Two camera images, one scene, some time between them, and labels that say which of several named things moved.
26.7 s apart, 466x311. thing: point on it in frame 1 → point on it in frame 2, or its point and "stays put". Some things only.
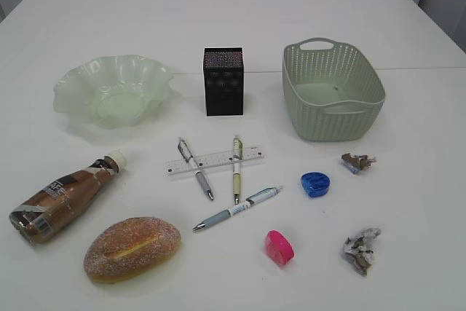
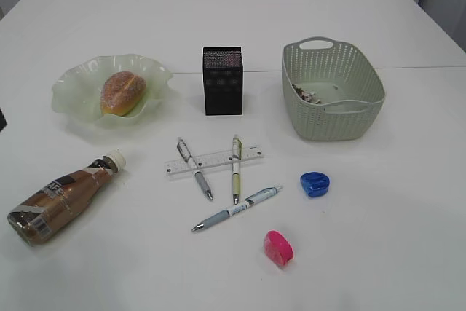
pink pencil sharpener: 279,247 stays put
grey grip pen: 187,155 stays put
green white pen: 237,159 stays put
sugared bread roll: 130,247 → 121,92
